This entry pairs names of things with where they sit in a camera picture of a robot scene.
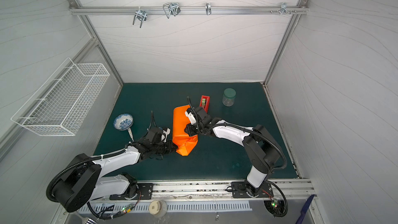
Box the metal U-bolt clamp middle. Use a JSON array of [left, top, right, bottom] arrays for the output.
[[163, 2, 181, 19]]

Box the metal U-bolt clamp left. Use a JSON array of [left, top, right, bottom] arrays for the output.
[[132, 9, 147, 28]]

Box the glass jar green lid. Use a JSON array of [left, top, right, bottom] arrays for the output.
[[222, 88, 236, 107]]

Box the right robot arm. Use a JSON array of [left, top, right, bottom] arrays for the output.
[[183, 107, 288, 195]]

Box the aluminium crossbar rail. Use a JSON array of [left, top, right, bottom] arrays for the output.
[[69, 5, 309, 16]]

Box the green table mat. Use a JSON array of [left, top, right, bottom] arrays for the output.
[[94, 83, 288, 180]]

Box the blue handled tool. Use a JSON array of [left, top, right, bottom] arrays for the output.
[[295, 195, 315, 224]]

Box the metal bracket clamp right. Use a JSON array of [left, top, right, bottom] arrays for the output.
[[269, 3, 297, 15]]

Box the round white puck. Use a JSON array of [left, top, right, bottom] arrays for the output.
[[148, 200, 168, 218]]

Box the red tape dispenser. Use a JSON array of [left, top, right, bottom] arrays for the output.
[[200, 95, 210, 113]]

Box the white wire basket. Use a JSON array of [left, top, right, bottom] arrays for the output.
[[11, 58, 110, 136]]

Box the metal u-bolt clamp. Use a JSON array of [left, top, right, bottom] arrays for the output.
[[132, 9, 147, 28], [163, 2, 181, 19]]

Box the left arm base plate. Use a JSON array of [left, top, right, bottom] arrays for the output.
[[109, 183, 154, 200]]

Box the blue white ceramic spoon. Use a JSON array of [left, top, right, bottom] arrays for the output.
[[113, 114, 135, 142]]

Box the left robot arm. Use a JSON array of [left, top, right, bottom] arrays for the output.
[[46, 128, 177, 213]]

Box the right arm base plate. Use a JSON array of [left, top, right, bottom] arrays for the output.
[[227, 181, 274, 199]]

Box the metal spatula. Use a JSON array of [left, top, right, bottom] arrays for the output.
[[82, 217, 97, 224]]

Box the small metal hook clamp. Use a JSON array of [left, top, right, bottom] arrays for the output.
[[205, 3, 211, 16]]

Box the white slotted cable duct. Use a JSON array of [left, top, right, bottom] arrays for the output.
[[77, 201, 252, 214]]

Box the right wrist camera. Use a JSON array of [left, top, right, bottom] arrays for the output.
[[184, 112, 197, 125]]

